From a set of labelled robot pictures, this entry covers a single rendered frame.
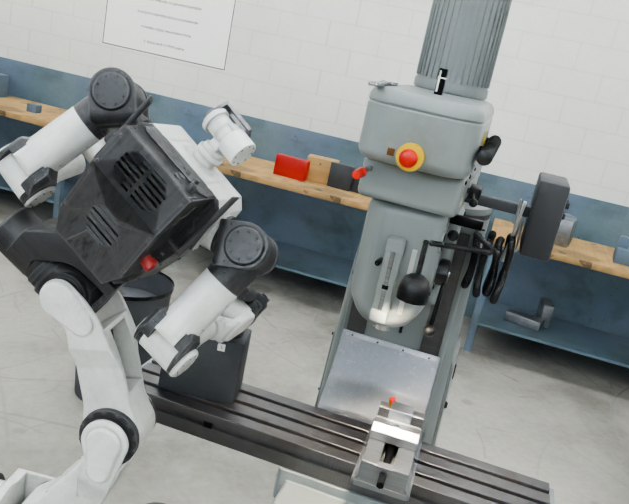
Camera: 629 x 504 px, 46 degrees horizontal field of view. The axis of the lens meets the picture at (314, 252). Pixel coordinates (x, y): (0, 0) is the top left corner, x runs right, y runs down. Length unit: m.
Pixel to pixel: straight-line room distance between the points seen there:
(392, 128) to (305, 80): 4.68
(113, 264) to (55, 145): 0.30
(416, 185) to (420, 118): 0.18
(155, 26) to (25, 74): 1.41
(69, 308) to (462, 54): 1.13
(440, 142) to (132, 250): 0.68
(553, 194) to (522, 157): 4.01
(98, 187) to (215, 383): 0.80
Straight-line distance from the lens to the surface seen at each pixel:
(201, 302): 1.54
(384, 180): 1.72
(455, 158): 1.61
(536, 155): 6.03
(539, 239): 2.05
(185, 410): 2.09
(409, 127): 1.61
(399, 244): 1.74
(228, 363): 2.07
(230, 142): 1.56
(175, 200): 1.42
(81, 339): 1.72
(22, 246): 1.73
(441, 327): 2.30
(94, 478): 1.84
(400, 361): 2.34
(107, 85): 1.60
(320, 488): 2.04
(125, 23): 6.95
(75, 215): 1.56
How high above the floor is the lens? 1.97
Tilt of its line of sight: 16 degrees down
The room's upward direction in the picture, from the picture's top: 12 degrees clockwise
